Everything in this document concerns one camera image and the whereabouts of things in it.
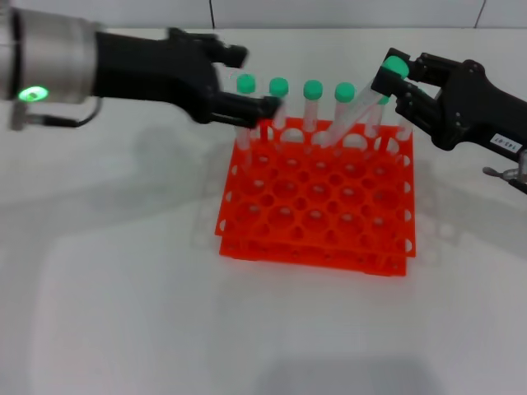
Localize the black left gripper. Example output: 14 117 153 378
94 27 283 128

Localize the orange test tube rack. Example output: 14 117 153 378
214 114 417 277

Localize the clear green-capped test tube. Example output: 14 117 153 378
319 55 408 148
268 77 289 151
390 114 413 160
362 96 392 160
333 81 356 157
302 79 324 156
233 123 254 170
236 73 264 143

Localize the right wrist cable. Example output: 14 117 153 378
482 151 527 191

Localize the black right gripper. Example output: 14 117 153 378
370 47 527 160

